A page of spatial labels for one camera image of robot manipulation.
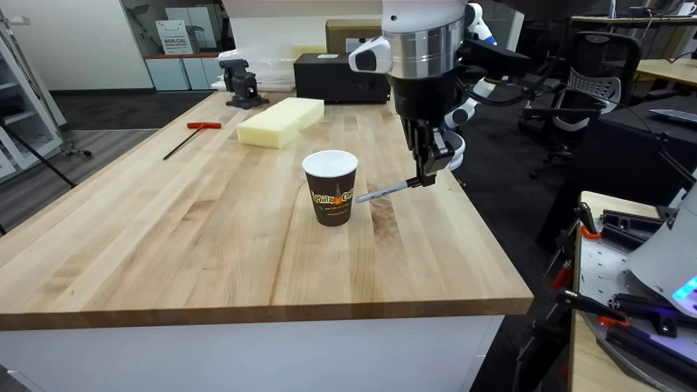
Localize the small side workbench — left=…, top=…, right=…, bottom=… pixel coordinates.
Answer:
left=569, top=190, right=697, bottom=392

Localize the white drawer cabinet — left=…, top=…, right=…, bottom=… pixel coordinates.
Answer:
left=0, top=315, right=502, bottom=392

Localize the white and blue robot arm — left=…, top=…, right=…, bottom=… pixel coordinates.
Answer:
left=348, top=0, right=499, bottom=188

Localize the red handled T wrench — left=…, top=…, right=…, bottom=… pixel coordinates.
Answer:
left=163, top=123, right=223, bottom=161

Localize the white shelving unit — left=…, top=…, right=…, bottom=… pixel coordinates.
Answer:
left=0, top=14, right=63, bottom=180

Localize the yellow foam block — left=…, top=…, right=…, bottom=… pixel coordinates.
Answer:
left=237, top=99, right=325, bottom=149

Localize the black and grey marker pen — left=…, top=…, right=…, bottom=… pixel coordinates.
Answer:
left=357, top=179, right=418, bottom=203

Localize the brown paper coffee cup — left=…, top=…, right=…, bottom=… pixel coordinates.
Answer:
left=302, top=150, right=357, bottom=227

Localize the black office chair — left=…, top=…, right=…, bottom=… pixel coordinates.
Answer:
left=520, top=30, right=640, bottom=179

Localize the black electronic control box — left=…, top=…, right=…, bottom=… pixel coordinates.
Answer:
left=295, top=55, right=391, bottom=104

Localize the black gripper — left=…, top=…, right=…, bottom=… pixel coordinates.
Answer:
left=392, top=75, right=456, bottom=186

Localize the white low cabinet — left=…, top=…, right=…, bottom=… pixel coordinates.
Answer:
left=146, top=55, right=221, bottom=91

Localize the black bench vise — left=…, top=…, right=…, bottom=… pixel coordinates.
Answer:
left=221, top=59, right=267, bottom=110

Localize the grey metal plate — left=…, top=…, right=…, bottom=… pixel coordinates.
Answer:
left=627, top=188, right=697, bottom=319

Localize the black orange bar clamp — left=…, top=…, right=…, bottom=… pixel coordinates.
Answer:
left=555, top=289, right=677, bottom=338

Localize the cardboard box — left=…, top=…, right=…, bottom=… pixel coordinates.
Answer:
left=325, top=19, right=382, bottom=55

